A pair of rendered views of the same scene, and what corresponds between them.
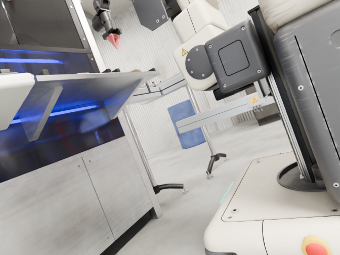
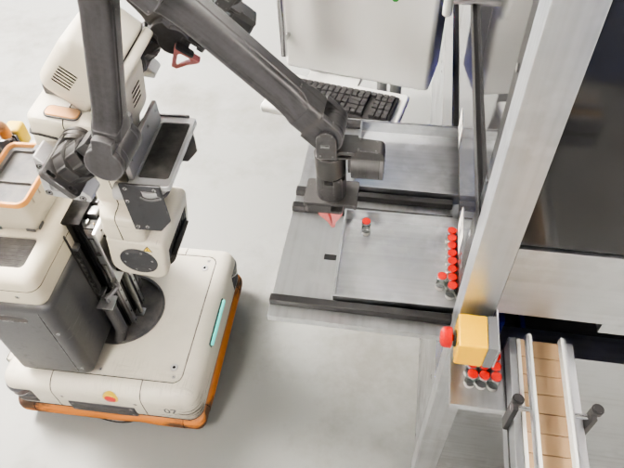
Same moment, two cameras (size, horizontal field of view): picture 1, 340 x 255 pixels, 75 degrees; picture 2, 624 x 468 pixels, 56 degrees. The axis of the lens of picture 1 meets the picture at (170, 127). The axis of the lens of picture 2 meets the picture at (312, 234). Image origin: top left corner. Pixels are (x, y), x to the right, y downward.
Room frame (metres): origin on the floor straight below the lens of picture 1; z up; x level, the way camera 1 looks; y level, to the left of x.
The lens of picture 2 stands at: (1.99, -0.24, 1.99)
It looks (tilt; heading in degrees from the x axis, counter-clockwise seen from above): 50 degrees down; 157
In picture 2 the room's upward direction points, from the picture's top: 3 degrees counter-clockwise
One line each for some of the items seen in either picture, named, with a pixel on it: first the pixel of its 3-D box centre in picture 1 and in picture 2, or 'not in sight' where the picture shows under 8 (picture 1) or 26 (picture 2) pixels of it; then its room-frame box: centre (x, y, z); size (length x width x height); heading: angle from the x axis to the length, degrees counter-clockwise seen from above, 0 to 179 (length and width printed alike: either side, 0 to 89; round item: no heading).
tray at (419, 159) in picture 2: not in sight; (419, 161); (1.04, 0.49, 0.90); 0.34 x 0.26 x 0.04; 55
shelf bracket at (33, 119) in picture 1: (43, 116); not in sight; (0.93, 0.47, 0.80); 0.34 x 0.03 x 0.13; 55
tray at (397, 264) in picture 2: not in sight; (411, 260); (1.32, 0.30, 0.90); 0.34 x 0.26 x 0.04; 56
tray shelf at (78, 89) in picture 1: (85, 94); (387, 212); (1.14, 0.34, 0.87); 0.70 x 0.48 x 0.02; 145
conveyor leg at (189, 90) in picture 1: (202, 122); not in sight; (2.08, -0.29, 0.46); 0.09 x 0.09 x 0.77; 55
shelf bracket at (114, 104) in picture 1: (126, 100); not in sight; (1.34, 0.19, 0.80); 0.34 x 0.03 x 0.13; 55
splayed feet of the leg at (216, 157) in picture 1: (216, 161); not in sight; (2.08, -0.29, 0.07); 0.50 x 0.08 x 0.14; 145
